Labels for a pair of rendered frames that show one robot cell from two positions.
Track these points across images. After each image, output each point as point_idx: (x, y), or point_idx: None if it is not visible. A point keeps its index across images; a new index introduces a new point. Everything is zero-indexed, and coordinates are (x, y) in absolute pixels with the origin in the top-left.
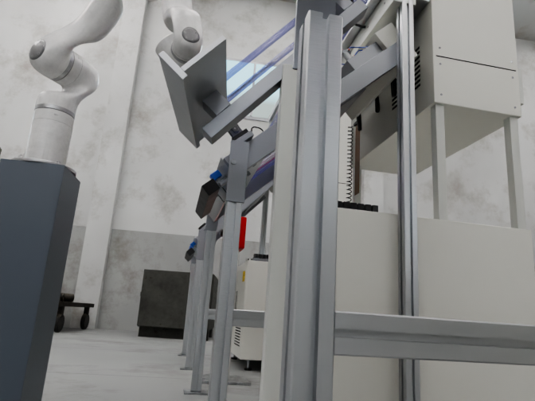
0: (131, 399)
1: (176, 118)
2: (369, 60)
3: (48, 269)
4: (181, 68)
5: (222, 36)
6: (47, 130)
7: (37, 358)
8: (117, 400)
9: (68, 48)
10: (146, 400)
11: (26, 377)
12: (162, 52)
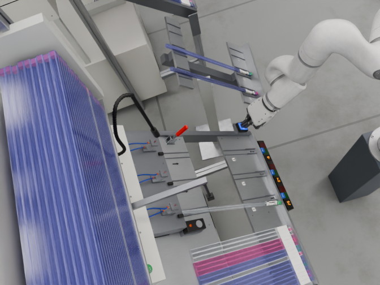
0: (314, 246)
1: (263, 87)
2: (139, 130)
3: (346, 159)
4: (240, 47)
5: (227, 41)
6: None
7: (339, 181)
8: (320, 240)
9: None
10: (306, 248)
11: (332, 173)
12: (247, 42)
